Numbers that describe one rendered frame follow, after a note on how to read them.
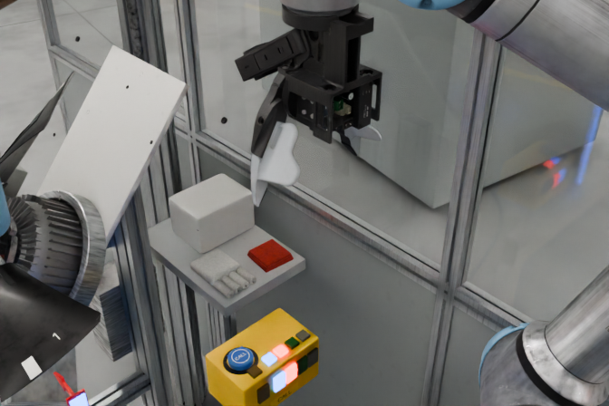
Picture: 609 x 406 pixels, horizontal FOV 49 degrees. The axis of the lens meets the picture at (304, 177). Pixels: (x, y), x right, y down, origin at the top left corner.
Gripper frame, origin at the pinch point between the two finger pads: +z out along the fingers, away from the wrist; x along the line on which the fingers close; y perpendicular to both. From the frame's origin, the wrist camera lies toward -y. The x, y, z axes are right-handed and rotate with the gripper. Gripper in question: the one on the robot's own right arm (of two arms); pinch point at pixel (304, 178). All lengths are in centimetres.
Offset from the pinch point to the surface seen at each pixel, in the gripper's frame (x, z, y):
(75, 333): -19.6, 30.0, -26.4
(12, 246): -17, 32, -54
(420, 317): 46, 61, -13
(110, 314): 3, 71, -68
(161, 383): 8, 92, -59
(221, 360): -2.1, 40.8, -16.6
